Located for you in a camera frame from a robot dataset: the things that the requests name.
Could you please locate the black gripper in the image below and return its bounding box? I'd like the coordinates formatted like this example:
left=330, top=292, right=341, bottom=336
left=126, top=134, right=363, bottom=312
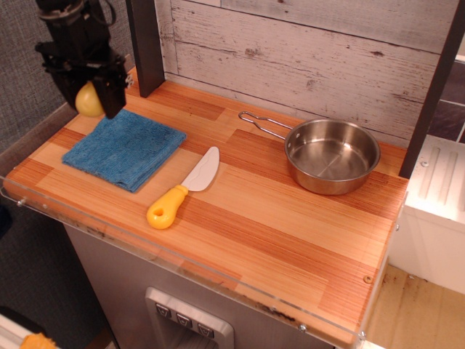
left=35, top=14, right=129, bottom=119

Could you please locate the yellow toy potato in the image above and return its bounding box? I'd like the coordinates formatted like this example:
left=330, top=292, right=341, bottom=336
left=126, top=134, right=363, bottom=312
left=75, top=81, right=105, bottom=117

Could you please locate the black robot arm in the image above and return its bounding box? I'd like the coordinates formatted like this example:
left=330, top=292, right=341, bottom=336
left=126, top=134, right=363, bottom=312
left=35, top=1, right=130, bottom=119

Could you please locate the blue folded cloth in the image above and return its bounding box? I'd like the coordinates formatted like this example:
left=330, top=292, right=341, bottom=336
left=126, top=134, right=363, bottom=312
left=62, top=109, right=187, bottom=193

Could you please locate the clear acrylic table guard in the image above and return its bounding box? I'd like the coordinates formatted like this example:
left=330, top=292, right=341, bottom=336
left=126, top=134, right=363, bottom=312
left=1, top=81, right=407, bottom=348

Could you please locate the grey toy fridge cabinet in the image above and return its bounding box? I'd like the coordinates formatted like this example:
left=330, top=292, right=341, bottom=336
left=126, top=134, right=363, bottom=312
left=65, top=225, right=330, bottom=348

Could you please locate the small steel saucepan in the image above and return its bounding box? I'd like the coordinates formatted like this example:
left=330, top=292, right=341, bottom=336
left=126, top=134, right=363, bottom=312
left=238, top=111, right=381, bottom=196

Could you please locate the silver dispenser panel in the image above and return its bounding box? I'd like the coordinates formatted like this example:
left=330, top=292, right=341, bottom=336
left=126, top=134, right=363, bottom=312
left=145, top=287, right=235, bottom=348

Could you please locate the orange plush toy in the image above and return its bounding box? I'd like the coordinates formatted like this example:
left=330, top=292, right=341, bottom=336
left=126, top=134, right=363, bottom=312
left=19, top=333, right=57, bottom=349

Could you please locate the white toy sink unit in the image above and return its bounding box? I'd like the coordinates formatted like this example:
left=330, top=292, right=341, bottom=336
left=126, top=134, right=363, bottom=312
left=389, top=136, right=464, bottom=293

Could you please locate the dark grey left post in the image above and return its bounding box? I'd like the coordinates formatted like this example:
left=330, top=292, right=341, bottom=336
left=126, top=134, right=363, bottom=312
left=126, top=0, right=165, bottom=97

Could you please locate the dark grey post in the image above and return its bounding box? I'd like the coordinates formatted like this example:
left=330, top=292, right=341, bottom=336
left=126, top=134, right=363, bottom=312
left=126, top=0, right=165, bottom=97
left=399, top=0, right=464, bottom=179

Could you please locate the yellow handled toy knife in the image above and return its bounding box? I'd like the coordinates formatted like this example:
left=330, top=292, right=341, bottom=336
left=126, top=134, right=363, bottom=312
left=146, top=146, right=219, bottom=230

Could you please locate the dark grey right post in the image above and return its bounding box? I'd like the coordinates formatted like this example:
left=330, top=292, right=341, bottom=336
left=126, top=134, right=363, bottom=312
left=399, top=0, right=464, bottom=179

